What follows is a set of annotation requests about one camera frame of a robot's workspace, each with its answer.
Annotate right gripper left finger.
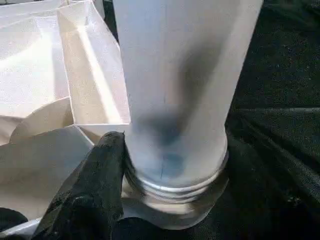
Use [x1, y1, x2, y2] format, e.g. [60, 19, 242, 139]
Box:
[31, 131, 127, 240]

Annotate white plastic table leg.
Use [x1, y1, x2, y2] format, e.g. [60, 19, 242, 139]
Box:
[112, 0, 265, 201]

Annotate white plastic table top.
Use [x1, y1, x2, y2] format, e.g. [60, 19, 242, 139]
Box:
[0, 0, 231, 236]

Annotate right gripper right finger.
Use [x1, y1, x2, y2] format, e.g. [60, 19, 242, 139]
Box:
[220, 139, 320, 240]

